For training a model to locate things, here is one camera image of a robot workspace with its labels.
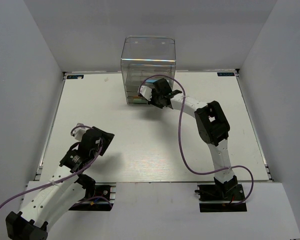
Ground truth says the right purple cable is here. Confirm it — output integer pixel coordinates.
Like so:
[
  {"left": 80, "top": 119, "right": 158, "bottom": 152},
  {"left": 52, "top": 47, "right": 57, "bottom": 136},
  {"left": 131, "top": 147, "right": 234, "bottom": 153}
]
[{"left": 137, "top": 74, "right": 255, "bottom": 206}]

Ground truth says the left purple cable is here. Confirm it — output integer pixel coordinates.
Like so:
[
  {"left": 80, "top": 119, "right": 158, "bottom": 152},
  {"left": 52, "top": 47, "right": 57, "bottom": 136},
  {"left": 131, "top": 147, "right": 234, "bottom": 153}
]
[{"left": 0, "top": 124, "right": 113, "bottom": 240}]

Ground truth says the clear acrylic drawer organizer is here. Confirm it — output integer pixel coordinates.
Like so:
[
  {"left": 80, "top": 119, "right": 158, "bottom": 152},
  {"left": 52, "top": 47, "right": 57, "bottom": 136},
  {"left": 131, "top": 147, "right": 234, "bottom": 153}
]
[{"left": 120, "top": 35, "right": 176, "bottom": 104}]

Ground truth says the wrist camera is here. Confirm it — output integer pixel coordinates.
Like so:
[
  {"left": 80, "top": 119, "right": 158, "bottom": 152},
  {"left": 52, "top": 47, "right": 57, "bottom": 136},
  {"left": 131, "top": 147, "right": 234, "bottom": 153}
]
[
  {"left": 70, "top": 123, "right": 87, "bottom": 142},
  {"left": 138, "top": 85, "right": 152, "bottom": 102}
]

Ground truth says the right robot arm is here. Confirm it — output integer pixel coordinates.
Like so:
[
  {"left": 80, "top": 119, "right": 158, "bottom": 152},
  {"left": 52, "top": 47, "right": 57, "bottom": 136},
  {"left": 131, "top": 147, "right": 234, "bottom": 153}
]
[{"left": 139, "top": 76, "right": 238, "bottom": 200}]

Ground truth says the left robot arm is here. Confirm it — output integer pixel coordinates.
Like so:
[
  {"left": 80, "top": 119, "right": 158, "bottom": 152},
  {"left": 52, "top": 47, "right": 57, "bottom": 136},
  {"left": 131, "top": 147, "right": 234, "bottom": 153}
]
[{"left": 5, "top": 123, "right": 115, "bottom": 240}]

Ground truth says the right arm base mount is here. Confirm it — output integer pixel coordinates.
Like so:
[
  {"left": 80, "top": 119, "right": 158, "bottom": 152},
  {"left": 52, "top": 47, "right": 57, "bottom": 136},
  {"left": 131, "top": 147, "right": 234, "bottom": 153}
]
[{"left": 194, "top": 184, "right": 247, "bottom": 213}]

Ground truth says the left blue corner label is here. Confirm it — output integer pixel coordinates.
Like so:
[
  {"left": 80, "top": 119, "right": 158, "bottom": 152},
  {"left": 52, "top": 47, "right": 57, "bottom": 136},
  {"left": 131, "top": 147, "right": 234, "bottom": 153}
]
[{"left": 66, "top": 75, "right": 84, "bottom": 80}]

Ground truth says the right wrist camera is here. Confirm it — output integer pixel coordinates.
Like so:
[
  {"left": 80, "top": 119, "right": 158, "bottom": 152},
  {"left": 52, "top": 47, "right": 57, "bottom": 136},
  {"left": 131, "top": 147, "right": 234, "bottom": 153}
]
[{"left": 138, "top": 85, "right": 152, "bottom": 102}]

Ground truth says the purple cable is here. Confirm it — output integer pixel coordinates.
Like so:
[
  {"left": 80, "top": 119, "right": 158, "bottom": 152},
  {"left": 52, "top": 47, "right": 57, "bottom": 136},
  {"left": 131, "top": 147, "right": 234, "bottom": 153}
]
[
  {"left": 137, "top": 74, "right": 255, "bottom": 206},
  {"left": 0, "top": 124, "right": 113, "bottom": 240}
]

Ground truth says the blue corner label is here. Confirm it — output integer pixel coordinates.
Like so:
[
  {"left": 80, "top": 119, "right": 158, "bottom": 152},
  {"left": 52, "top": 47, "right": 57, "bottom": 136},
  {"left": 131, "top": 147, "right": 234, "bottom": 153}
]
[
  {"left": 66, "top": 75, "right": 84, "bottom": 80},
  {"left": 217, "top": 72, "right": 235, "bottom": 77}
]

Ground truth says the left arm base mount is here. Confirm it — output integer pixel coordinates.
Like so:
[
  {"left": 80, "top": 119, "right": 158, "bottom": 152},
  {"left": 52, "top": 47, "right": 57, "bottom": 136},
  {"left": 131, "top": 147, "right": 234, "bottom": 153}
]
[{"left": 69, "top": 183, "right": 117, "bottom": 212}]

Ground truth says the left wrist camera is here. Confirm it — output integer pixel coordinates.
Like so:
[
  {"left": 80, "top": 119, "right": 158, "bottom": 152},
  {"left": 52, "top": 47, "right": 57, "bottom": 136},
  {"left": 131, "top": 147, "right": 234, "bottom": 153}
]
[{"left": 70, "top": 123, "right": 87, "bottom": 142}]

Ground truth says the right blue corner label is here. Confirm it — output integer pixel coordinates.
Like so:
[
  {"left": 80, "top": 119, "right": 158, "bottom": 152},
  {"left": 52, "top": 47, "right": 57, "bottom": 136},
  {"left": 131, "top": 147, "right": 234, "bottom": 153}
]
[{"left": 217, "top": 72, "right": 235, "bottom": 77}]

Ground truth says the green capped highlighter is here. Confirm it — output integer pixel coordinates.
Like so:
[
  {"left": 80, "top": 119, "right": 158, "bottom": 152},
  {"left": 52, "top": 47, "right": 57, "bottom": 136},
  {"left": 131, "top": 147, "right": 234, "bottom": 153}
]
[{"left": 132, "top": 98, "right": 148, "bottom": 104}]

